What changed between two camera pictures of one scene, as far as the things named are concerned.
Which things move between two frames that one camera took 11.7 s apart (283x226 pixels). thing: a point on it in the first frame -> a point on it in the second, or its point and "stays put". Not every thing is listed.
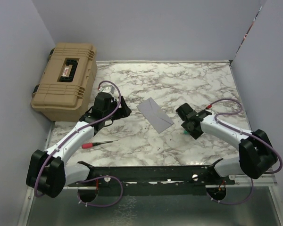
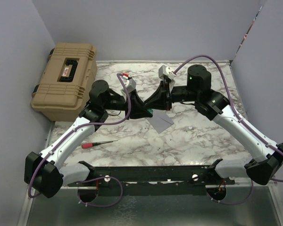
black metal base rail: (153, 181) stays put
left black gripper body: (121, 112) -> (132, 100)
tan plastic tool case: (63, 92) stays put
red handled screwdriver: (91, 145) stays put
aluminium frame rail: (27, 206) stays put
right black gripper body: (194, 133) -> (169, 97)
